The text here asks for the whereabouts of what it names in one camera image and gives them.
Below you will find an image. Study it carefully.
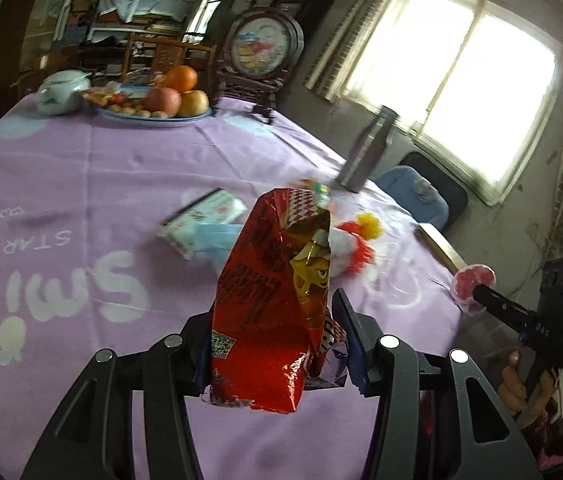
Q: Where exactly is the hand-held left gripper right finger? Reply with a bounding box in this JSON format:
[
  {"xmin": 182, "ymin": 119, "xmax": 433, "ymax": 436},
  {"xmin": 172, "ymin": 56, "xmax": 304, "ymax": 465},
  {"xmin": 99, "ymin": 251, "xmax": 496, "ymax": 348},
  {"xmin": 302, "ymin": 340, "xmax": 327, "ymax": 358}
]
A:
[{"xmin": 330, "ymin": 287, "xmax": 545, "ymax": 480}]

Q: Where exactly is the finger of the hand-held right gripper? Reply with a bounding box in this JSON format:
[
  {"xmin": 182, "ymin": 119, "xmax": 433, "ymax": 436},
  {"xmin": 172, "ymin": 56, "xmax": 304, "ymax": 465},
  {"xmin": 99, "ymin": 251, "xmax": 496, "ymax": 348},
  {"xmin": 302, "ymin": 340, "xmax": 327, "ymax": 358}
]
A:
[{"xmin": 472, "ymin": 284, "xmax": 529, "ymax": 332}]

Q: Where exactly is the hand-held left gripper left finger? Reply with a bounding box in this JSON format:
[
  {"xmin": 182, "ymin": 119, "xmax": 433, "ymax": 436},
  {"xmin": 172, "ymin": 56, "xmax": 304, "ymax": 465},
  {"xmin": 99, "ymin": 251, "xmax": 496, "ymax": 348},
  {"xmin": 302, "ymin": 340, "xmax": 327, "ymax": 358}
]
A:
[{"xmin": 36, "ymin": 310, "xmax": 217, "ymax": 480}]

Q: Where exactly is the purple foil wrapper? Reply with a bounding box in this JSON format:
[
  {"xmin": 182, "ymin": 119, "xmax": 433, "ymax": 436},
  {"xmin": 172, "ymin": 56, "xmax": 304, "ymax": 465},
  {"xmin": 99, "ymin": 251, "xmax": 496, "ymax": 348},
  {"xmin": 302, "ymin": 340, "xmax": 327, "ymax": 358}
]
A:
[{"xmin": 306, "ymin": 310, "xmax": 349, "ymax": 392}]

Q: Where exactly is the pink jelly cup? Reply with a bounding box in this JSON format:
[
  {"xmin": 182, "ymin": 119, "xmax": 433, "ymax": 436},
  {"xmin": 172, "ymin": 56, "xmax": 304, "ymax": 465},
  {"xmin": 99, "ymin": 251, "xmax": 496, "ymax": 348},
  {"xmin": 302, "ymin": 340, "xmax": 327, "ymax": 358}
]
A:
[{"xmin": 451, "ymin": 263, "xmax": 496, "ymax": 313}]

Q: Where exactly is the red snack bag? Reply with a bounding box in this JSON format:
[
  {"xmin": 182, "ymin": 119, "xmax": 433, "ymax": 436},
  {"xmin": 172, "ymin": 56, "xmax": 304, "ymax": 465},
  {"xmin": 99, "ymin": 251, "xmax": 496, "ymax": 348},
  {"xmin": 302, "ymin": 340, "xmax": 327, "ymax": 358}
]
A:
[{"xmin": 200, "ymin": 187, "xmax": 333, "ymax": 415}]

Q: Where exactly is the person's right forearm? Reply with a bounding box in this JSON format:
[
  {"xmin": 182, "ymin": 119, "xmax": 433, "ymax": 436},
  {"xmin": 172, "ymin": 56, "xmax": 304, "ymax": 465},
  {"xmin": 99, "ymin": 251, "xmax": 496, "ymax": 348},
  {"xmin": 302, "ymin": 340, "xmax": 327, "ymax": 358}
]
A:
[{"xmin": 516, "ymin": 407, "xmax": 563, "ymax": 468}]

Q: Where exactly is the person's right hand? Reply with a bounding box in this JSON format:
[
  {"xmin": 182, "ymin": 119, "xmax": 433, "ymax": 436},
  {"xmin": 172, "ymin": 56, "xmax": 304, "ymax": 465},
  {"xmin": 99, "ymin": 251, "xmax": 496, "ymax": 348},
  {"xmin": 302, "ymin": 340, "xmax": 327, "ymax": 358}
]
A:
[{"xmin": 497, "ymin": 350, "xmax": 559, "ymax": 428}]

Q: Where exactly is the wooden block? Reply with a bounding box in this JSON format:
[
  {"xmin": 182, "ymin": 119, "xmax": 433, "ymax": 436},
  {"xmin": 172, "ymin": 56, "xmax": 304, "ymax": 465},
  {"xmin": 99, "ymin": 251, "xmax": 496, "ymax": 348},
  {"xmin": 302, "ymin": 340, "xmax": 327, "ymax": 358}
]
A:
[{"xmin": 419, "ymin": 222, "xmax": 467, "ymax": 273}]

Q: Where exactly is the clear plastic wrapper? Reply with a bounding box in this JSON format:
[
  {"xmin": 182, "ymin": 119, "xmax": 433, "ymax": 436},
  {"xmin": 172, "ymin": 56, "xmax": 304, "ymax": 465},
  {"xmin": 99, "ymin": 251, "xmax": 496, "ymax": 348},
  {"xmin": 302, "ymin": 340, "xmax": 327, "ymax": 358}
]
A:
[{"xmin": 369, "ymin": 240, "xmax": 435, "ymax": 308}]

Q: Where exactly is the red yellow white toy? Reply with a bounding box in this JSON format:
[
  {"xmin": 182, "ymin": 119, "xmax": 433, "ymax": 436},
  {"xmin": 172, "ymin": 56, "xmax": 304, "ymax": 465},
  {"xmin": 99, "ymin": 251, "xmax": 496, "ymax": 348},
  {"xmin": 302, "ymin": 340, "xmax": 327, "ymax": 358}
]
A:
[{"xmin": 329, "ymin": 212, "xmax": 385, "ymax": 278}]

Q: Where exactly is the blue face mask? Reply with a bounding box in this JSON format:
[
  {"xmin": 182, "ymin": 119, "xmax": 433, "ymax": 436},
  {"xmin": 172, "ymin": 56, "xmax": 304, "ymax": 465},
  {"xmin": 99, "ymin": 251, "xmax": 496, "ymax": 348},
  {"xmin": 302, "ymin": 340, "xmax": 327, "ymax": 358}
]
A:
[{"xmin": 192, "ymin": 223, "xmax": 245, "ymax": 263}]

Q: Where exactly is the black chair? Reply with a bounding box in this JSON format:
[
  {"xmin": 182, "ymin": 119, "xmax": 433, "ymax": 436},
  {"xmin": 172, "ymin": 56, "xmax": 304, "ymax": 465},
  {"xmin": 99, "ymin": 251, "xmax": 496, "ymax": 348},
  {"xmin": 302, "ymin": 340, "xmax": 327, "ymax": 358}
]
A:
[{"xmin": 399, "ymin": 151, "xmax": 469, "ymax": 233}]

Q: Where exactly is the blue chair cushion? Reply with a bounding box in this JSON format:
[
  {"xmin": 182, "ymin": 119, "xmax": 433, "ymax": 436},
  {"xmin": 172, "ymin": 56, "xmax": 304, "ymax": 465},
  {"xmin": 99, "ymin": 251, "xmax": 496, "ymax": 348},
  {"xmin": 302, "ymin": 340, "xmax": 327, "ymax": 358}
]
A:
[{"xmin": 374, "ymin": 165, "xmax": 449, "ymax": 223}]

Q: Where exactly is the white tissue packet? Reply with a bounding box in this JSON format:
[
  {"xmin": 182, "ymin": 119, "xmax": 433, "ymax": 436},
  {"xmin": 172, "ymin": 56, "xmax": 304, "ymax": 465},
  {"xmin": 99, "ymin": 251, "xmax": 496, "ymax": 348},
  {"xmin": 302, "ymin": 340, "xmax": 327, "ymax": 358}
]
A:
[{"xmin": 158, "ymin": 187, "xmax": 250, "ymax": 261}]

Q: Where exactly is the grey metal bottle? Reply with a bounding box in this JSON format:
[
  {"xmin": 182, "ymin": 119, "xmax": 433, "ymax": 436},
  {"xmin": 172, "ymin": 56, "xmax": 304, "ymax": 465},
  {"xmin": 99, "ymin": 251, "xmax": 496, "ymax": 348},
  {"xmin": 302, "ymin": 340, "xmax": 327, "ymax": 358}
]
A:
[{"xmin": 336, "ymin": 105, "xmax": 398, "ymax": 194}]

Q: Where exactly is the window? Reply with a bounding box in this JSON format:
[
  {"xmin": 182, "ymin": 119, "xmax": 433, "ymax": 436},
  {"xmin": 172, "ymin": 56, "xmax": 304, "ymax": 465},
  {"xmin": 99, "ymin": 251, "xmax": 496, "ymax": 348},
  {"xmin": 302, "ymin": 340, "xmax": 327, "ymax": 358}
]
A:
[{"xmin": 341, "ymin": 0, "xmax": 563, "ymax": 206}]

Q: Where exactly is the blue fruit plate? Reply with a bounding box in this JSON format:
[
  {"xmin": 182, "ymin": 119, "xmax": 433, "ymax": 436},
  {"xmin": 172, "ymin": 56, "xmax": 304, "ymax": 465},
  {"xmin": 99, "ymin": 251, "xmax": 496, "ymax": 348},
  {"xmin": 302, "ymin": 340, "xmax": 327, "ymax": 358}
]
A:
[{"xmin": 96, "ymin": 85, "xmax": 215, "ymax": 128}]

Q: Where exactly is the yellow apple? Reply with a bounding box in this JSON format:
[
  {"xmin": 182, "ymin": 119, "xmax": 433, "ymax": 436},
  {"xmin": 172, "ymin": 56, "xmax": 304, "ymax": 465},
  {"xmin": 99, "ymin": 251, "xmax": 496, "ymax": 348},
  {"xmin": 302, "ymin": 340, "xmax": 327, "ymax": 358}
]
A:
[{"xmin": 178, "ymin": 89, "xmax": 210, "ymax": 117}]

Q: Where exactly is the red apple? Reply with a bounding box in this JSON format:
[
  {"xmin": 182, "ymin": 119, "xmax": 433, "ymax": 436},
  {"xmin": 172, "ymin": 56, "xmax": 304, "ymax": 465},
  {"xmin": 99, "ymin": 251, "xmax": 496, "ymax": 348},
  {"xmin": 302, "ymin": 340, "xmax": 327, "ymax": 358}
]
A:
[{"xmin": 142, "ymin": 87, "xmax": 182, "ymax": 118}]

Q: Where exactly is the pile of walnuts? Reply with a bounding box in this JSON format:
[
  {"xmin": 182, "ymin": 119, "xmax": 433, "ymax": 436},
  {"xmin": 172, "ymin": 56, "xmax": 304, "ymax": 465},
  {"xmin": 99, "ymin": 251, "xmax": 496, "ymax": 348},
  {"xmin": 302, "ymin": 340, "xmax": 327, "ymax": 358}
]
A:
[{"xmin": 106, "ymin": 100, "xmax": 170, "ymax": 120}]

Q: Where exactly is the orange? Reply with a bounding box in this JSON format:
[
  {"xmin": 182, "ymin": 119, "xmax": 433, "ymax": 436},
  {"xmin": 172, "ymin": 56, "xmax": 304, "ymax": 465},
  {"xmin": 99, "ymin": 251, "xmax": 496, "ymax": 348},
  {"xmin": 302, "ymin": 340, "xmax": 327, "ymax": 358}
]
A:
[{"xmin": 164, "ymin": 65, "xmax": 198, "ymax": 93}]

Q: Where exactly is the pile of wrapped candies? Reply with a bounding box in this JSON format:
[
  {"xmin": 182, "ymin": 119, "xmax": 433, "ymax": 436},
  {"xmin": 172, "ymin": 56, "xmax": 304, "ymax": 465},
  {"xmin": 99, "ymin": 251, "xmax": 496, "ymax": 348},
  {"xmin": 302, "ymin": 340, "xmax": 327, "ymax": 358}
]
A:
[{"xmin": 84, "ymin": 85, "xmax": 127, "ymax": 108}]

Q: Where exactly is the striped curtain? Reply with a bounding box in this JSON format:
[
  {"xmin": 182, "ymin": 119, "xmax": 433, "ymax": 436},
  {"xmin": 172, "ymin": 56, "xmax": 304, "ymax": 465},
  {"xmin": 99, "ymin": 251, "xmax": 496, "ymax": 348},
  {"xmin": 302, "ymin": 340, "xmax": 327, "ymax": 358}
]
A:
[{"xmin": 304, "ymin": 0, "xmax": 407, "ymax": 103}]

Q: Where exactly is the white ceramic pot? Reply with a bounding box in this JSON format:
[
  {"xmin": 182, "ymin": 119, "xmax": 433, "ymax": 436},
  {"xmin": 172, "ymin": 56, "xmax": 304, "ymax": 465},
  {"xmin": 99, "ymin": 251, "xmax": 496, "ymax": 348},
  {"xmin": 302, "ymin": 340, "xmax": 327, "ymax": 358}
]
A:
[{"xmin": 36, "ymin": 70, "xmax": 92, "ymax": 116}]

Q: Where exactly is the round embroidered table screen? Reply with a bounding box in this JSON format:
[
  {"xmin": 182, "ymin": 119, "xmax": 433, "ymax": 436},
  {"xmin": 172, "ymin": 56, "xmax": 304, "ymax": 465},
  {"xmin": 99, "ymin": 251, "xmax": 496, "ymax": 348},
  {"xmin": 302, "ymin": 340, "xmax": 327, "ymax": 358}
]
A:
[{"xmin": 214, "ymin": 6, "xmax": 307, "ymax": 123}]

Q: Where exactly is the wooden chair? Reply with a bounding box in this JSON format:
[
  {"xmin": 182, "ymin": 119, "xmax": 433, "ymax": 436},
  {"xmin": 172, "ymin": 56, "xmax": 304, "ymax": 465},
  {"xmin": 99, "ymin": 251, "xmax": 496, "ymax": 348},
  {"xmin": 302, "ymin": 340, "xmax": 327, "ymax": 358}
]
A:
[{"xmin": 122, "ymin": 32, "xmax": 217, "ymax": 96}]

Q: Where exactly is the cluttered wooden shelf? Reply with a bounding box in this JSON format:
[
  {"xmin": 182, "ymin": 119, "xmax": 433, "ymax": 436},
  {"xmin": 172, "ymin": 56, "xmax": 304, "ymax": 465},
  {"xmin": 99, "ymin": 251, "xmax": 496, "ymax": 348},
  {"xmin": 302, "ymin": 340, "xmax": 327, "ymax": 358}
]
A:
[{"xmin": 52, "ymin": 0, "xmax": 202, "ymax": 68}]

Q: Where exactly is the dark wooden cabinet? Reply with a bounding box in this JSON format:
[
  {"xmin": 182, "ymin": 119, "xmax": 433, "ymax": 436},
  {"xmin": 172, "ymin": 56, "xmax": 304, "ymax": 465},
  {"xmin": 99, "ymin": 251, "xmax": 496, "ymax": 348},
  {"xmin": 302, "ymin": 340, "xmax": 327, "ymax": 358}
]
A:
[{"xmin": 272, "ymin": 0, "xmax": 345, "ymax": 46}]

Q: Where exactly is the white cloth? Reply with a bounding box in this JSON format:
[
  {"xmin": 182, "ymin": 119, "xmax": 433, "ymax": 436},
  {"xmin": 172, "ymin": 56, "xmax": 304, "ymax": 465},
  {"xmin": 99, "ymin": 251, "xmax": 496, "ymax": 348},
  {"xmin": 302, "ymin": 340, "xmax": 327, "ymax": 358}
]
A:
[{"xmin": 99, "ymin": 0, "xmax": 197, "ymax": 23}]

